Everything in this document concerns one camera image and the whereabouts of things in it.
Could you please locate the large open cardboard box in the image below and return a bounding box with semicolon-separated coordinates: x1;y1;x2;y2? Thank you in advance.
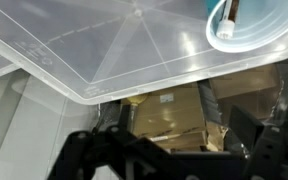
130;82;209;151

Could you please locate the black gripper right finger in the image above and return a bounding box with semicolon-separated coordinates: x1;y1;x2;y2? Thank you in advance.
228;104;288;180

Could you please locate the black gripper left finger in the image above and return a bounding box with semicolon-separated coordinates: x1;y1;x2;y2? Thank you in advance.
47;123;145;180

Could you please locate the blue plastic cup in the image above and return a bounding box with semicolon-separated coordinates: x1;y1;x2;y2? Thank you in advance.
205;0;288;54

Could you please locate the small cardboard box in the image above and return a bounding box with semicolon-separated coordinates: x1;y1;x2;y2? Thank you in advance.
209;64;282;122

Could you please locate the large clear plastic storage bin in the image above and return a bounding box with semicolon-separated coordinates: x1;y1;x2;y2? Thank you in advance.
0;0;288;106

